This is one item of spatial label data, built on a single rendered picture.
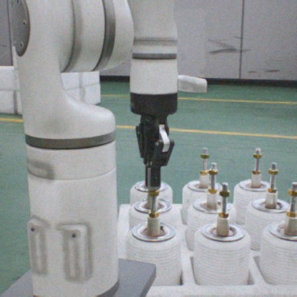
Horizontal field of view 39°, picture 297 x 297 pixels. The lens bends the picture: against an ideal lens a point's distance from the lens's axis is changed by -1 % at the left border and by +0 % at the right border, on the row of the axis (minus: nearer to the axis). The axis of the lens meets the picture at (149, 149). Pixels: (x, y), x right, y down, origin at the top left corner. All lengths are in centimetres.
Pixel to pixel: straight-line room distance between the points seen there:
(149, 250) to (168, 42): 33
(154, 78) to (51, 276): 32
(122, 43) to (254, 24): 551
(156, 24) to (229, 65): 531
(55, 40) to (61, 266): 22
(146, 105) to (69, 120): 26
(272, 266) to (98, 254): 39
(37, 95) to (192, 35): 564
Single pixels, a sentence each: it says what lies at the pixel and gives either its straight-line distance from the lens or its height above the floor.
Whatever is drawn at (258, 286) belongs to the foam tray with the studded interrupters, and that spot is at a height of 18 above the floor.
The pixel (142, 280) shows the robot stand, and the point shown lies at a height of 30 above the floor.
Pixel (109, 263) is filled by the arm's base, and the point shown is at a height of 34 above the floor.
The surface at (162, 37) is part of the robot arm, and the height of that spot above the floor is 58.
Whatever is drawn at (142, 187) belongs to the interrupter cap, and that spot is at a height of 25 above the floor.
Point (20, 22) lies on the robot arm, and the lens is 40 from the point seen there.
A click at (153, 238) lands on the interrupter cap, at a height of 25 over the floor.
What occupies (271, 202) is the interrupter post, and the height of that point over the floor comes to 26.
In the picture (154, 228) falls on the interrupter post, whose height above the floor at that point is 26.
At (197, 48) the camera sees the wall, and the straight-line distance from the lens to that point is 599.
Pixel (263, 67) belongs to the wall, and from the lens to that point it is 589.
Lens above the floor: 57
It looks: 14 degrees down
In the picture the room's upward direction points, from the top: straight up
